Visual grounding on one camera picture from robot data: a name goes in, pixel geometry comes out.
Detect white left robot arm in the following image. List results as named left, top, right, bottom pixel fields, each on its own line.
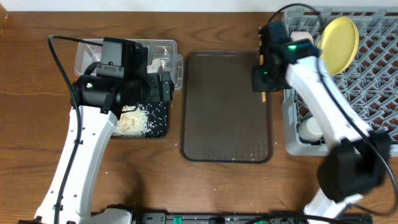
left=33, top=37, right=182, bottom=223

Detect black waste tray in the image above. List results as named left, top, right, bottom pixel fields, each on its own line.
left=111, top=83, right=170, bottom=139

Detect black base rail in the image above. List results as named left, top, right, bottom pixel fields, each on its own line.
left=131, top=213, right=374, bottom=224

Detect white tissue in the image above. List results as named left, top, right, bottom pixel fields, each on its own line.
left=147, top=58, right=165, bottom=73

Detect grey dishwasher rack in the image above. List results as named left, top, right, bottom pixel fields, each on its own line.
left=282, top=7, right=397, bottom=157

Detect dark brown serving tray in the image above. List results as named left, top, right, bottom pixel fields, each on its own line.
left=180, top=50, right=273, bottom=164

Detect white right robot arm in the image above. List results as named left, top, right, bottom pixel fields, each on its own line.
left=252, top=21, right=397, bottom=223

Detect pink bowl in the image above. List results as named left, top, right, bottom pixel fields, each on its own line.
left=290, top=31, right=313, bottom=44

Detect yellow plate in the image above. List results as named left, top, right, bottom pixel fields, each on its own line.
left=317, top=17, right=359, bottom=76

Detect white cup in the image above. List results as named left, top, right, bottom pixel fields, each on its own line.
left=297, top=117, right=323, bottom=143

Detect clear plastic waste bin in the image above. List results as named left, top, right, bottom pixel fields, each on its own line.
left=74, top=39, right=183, bottom=90

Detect rice leftovers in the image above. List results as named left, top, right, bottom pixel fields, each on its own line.
left=113, top=102, right=170, bottom=139

